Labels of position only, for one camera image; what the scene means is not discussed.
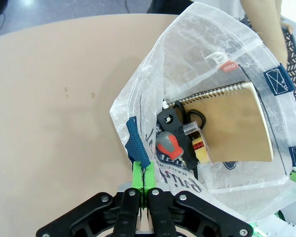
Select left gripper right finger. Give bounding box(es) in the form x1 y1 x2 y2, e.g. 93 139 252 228
144 162 254 237

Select person's left hand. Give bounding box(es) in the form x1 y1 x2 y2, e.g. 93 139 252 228
280 21 295 35

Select person's left forearm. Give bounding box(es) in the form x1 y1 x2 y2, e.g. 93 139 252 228
243 0 290 69

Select kraft spiral notebook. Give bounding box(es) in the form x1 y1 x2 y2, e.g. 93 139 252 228
168 80 274 163

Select black perforated shopping basket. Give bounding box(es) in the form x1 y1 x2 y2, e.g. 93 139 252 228
281 23 296 105

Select translucent shopping bag navy handles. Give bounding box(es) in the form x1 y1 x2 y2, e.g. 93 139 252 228
109 1 296 223

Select black scissors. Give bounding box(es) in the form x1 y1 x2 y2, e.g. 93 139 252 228
174 100 207 131

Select person's black trousers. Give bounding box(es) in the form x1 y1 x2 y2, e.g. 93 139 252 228
147 0 188 15

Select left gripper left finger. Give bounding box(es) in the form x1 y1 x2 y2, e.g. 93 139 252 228
36 160 145 237

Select red grey handle screwdriver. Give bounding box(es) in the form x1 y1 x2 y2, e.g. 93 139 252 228
155 131 185 161

